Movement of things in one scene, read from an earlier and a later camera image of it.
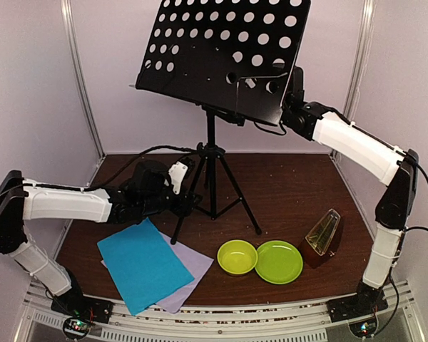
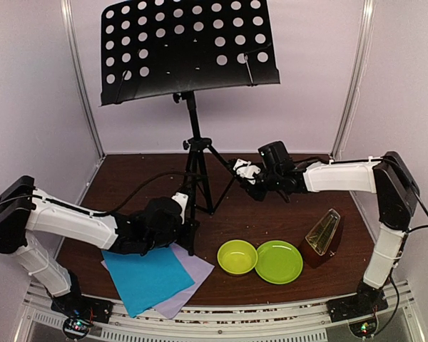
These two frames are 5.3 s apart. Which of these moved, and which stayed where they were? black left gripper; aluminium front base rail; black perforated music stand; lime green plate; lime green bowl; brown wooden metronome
Moved: black perforated music stand; black left gripper
Stayed: lime green plate; lime green bowl; aluminium front base rail; brown wooden metronome
